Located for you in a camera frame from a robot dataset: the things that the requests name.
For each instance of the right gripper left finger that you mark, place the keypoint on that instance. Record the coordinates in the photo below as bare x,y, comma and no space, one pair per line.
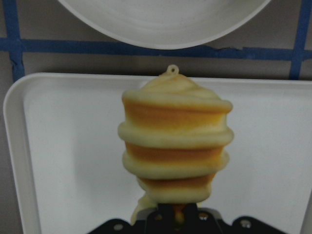
158,220

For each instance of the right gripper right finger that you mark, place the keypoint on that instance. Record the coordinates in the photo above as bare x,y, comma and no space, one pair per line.
193,220

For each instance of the yellow sliced bread loaf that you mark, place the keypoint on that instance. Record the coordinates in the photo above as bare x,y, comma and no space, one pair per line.
175,133

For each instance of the cream plate with lemon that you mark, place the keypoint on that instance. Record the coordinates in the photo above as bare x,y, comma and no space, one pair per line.
165,24

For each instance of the white rectangular tray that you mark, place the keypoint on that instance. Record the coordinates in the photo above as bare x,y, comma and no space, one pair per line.
66,154

